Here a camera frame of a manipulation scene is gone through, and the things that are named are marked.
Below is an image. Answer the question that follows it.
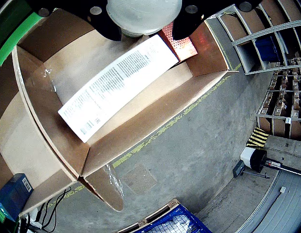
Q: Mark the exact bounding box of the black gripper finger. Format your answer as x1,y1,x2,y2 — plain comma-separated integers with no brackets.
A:
28,0,122,41
172,0,264,41

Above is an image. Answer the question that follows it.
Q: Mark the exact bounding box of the translucent bottle with teal label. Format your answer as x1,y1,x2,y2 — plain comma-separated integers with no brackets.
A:
106,0,184,39

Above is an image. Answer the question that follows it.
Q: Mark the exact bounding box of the pink textured box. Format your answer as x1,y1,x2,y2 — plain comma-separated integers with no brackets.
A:
158,21,200,63

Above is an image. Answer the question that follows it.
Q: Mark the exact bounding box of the long white printed box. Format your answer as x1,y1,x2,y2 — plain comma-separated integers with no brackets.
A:
57,34,180,144

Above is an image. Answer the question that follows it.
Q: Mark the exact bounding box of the rack with cardboard bins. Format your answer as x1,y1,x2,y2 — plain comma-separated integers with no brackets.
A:
256,57,301,143

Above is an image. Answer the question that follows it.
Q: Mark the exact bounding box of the navy blue product box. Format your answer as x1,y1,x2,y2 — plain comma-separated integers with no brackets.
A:
0,172,35,223

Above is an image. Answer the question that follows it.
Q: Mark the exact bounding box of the grey metal shelf rack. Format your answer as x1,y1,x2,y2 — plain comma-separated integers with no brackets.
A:
205,0,301,77

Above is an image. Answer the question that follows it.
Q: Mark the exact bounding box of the blue storage bin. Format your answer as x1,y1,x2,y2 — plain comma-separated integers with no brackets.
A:
254,35,281,64

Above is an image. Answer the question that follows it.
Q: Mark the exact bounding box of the white black door motor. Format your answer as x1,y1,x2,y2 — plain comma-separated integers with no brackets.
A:
233,146,288,180

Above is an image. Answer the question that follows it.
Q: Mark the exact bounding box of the wooden pallet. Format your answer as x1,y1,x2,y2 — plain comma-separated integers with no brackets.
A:
137,198,181,228

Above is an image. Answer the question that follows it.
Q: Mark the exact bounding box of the grey roller door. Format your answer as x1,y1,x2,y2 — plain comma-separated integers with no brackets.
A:
237,169,301,233

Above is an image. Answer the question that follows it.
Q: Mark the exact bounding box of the blue mesh pallet crate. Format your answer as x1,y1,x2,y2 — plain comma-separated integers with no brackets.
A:
117,203,213,233

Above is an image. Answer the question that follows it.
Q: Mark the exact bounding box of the yellow black striped post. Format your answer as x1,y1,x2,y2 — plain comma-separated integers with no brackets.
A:
246,127,270,150

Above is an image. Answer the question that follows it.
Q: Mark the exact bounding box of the black cable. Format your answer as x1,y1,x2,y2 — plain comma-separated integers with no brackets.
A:
35,186,72,230

